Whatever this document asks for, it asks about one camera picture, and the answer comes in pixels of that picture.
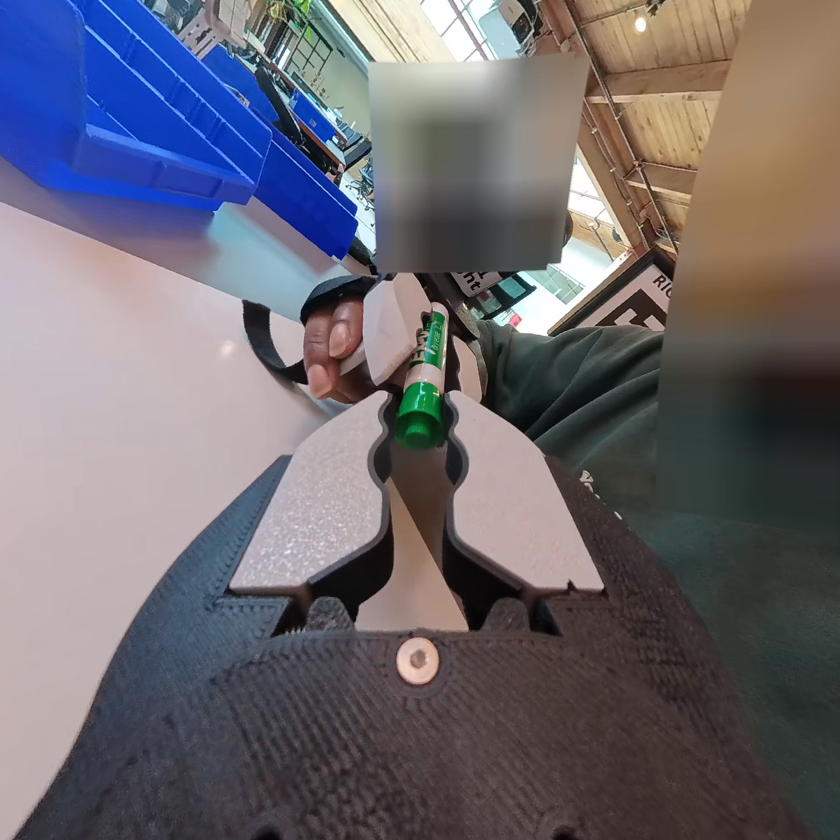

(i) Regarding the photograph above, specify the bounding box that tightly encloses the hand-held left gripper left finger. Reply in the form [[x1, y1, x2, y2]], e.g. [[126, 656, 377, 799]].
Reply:
[[230, 392, 395, 602]]

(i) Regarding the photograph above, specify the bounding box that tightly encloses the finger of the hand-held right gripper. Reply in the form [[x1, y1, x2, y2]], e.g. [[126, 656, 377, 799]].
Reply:
[[344, 273, 437, 397], [447, 331, 490, 403]]

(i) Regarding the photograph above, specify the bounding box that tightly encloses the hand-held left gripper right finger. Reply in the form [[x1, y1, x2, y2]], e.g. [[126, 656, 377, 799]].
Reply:
[[443, 394, 606, 605]]

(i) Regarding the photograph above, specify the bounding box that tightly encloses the green whiteboard marker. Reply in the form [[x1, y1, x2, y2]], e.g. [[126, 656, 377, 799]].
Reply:
[[405, 309, 451, 395]]

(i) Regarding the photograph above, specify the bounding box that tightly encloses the green marker cap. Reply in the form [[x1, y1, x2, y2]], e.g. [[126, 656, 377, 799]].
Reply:
[[395, 380, 448, 451]]

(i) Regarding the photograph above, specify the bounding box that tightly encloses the white whiteboard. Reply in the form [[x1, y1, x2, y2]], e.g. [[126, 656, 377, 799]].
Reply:
[[0, 197, 345, 840]]

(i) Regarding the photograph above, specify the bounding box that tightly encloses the small blue storage bin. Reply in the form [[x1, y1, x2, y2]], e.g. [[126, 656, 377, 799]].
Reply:
[[252, 129, 359, 261]]

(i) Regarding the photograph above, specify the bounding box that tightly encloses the black framed sign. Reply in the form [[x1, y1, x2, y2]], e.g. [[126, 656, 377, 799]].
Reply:
[[546, 250, 676, 337]]

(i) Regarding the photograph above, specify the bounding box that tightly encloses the person's green sweatshirt torso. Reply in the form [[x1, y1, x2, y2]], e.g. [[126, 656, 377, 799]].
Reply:
[[578, 473, 840, 840]]

